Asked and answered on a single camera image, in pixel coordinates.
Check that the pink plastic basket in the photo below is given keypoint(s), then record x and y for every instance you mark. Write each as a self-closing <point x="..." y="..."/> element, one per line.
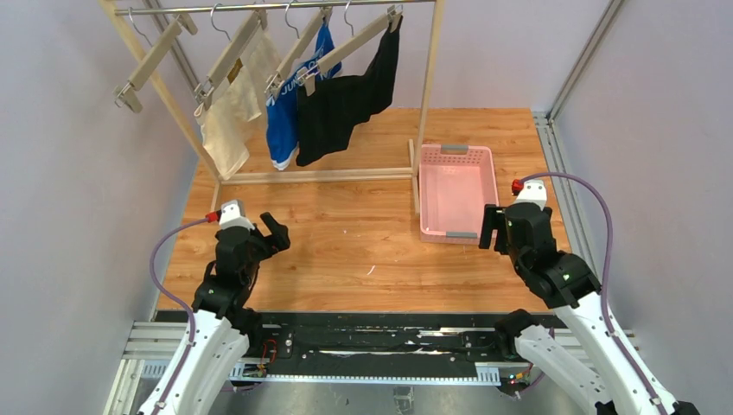
<point x="455" y="183"/>

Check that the cream cotton underwear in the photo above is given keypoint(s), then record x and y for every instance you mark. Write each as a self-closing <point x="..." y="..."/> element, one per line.
<point x="238" y="107"/>

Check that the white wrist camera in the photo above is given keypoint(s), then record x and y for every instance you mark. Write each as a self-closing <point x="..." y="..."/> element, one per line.
<point x="531" y="191"/>
<point x="232" y="214"/>

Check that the wooden clip hanger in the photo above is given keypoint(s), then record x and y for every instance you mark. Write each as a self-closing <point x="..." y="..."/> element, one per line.
<point x="126" y="95"/>
<point x="227" y="67"/>

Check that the empty wooden clip hanger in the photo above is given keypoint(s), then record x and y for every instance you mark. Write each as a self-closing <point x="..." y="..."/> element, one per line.
<point x="126" y="95"/>

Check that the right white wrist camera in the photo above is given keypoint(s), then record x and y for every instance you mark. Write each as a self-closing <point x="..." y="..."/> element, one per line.
<point x="531" y="191"/>

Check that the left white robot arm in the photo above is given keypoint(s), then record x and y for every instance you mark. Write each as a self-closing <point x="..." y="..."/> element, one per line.
<point x="220" y="328"/>

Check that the black underwear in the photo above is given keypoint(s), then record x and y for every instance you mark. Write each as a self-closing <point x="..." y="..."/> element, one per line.
<point x="326" y="118"/>

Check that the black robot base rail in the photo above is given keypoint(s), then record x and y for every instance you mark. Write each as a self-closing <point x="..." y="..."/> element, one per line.
<point x="377" y="348"/>

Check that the wooden clothes rack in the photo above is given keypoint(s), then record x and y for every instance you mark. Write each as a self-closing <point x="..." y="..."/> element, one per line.
<point x="130" y="37"/>

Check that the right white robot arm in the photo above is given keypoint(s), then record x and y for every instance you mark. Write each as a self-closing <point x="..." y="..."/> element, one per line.
<point x="619" y="382"/>

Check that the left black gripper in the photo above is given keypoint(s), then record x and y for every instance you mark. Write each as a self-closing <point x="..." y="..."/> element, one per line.
<point x="262" y="238"/>

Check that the blue underwear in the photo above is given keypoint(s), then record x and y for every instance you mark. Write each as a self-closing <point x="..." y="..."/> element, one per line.
<point x="281" y="133"/>

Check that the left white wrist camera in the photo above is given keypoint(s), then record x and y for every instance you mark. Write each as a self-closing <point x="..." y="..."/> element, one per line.
<point x="232" y="214"/>

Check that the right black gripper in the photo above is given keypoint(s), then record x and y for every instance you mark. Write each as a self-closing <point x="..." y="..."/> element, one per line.
<point x="500" y="223"/>

